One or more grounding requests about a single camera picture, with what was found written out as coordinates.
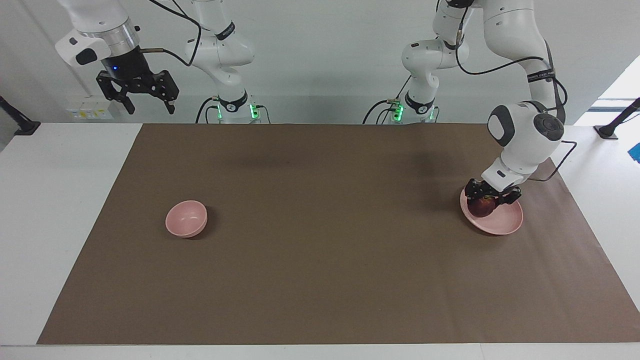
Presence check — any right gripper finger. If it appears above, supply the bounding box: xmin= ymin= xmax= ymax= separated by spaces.
xmin=153 ymin=69 xmax=180 ymax=115
xmin=95 ymin=71 xmax=136 ymax=115

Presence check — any dark red apple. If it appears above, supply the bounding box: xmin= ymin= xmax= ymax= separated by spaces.
xmin=469 ymin=196 xmax=497 ymax=218

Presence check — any pink round plate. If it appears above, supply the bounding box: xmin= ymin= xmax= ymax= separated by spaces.
xmin=460 ymin=192 xmax=524 ymax=236

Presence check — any pink small bowl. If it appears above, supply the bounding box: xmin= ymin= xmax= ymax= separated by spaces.
xmin=165 ymin=200 xmax=208 ymax=239

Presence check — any brown paper table mat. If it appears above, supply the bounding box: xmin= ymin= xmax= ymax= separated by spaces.
xmin=36 ymin=123 xmax=640 ymax=346

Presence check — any white wall socket strip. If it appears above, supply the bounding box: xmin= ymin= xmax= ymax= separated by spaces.
xmin=65 ymin=97 xmax=114 ymax=121

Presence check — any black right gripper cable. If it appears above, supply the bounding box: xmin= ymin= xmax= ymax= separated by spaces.
xmin=140 ymin=0 xmax=203 ymax=68

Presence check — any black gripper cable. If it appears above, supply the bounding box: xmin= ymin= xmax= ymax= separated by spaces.
xmin=454 ymin=0 xmax=578 ymax=182
xmin=140 ymin=0 xmax=203 ymax=68

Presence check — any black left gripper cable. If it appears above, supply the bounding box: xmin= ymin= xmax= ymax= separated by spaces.
xmin=454 ymin=0 xmax=578 ymax=182

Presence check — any black camera stand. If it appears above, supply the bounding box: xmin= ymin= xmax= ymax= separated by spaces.
xmin=0 ymin=95 xmax=41 ymax=137
xmin=594 ymin=97 xmax=640 ymax=140

